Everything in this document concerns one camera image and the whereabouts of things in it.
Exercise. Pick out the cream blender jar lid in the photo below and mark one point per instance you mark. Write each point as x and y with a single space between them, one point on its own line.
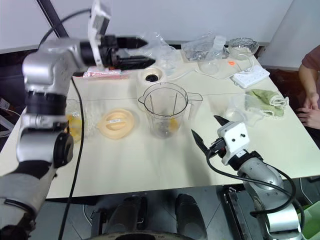
116 123

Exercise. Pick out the clear glass bowl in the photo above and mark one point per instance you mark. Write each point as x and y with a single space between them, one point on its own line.
208 67

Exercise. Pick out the green cloth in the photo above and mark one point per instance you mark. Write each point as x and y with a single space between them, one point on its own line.
265 101

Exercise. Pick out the green bin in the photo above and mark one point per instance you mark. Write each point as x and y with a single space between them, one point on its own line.
312 222

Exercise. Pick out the person's maroon shirt sleeve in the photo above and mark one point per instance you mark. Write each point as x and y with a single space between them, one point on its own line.
312 58

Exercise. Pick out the pink patterned packet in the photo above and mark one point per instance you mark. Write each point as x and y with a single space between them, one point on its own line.
105 74

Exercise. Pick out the orange sticker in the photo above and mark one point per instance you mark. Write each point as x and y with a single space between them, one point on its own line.
231 63

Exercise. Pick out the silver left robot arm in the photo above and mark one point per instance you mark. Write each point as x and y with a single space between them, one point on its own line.
50 65

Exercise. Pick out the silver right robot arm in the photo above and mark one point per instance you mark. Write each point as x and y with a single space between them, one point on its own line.
258 175

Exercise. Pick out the person's right forearm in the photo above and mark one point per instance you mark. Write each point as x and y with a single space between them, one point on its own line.
308 80

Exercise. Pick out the cream blender base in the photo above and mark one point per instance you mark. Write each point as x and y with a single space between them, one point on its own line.
150 81

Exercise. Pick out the clear measuring cup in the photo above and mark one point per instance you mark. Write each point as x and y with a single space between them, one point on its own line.
168 60

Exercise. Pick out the clear bag with dark items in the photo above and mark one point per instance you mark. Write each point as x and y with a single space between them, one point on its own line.
200 48

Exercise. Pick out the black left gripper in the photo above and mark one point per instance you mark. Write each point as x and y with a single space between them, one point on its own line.
110 51

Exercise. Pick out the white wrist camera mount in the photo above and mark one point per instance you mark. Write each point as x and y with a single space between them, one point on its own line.
98 22
233 140

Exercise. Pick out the bag of yellow fruit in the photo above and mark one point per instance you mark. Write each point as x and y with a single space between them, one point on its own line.
75 120

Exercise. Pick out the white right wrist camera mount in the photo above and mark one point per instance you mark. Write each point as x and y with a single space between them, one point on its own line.
233 140

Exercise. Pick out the orange segment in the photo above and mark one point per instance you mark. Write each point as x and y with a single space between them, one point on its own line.
173 124

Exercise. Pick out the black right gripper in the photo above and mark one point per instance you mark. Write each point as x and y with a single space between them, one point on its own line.
217 148

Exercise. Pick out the person's right hand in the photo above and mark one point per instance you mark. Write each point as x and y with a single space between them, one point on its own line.
312 101

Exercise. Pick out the person's left hand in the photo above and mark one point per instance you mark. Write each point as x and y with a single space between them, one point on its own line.
308 117

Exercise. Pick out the clear blender jar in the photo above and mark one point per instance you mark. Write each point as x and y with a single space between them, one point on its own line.
165 110

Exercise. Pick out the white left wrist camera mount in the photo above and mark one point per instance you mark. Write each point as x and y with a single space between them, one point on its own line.
98 22

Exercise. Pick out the black slanted pole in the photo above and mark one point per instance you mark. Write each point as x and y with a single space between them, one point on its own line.
56 20

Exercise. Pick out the white power strip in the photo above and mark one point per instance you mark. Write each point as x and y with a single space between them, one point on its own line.
250 76

